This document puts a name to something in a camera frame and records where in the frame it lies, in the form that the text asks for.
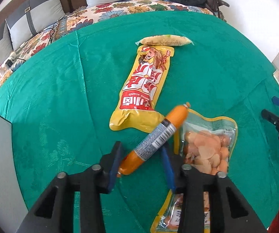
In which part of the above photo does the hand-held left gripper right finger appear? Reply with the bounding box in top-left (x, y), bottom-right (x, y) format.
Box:
top-left (161, 148), bottom-right (268, 233)

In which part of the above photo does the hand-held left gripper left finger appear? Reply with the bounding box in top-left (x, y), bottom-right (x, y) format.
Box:
top-left (17, 141), bottom-right (123, 233)

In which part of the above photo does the orange sausage stick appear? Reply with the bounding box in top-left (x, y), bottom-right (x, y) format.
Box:
top-left (117, 102), bottom-right (191, 175)

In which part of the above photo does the clear yellow-edged sausage pack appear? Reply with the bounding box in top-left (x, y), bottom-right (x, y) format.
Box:
top-left (150, 109), bottom-right (238, 233)

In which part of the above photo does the yellow and red snack packet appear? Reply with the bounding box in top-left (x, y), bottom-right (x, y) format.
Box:
top-left (109, 45), bottom-right (174, 133)

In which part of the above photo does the pale yellow snack packet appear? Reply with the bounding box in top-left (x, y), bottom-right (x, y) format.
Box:
top-left (135, 35), bottom-right (194, 47)

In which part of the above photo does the brown bag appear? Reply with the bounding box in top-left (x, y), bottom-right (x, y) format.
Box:
top-left (206, 0), bottom-right (230, 19)

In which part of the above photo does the white power strip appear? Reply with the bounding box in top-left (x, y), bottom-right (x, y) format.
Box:
top-left (3, 57), bottom-right (17, 69)

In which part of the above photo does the floral bedsheet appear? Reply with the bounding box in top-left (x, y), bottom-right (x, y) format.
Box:
top-left (0, 0), bottom-right (219, 105)

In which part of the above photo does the black cable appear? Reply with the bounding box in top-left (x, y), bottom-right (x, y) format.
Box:
top-left (13, 11), bottom-right (82, 65)

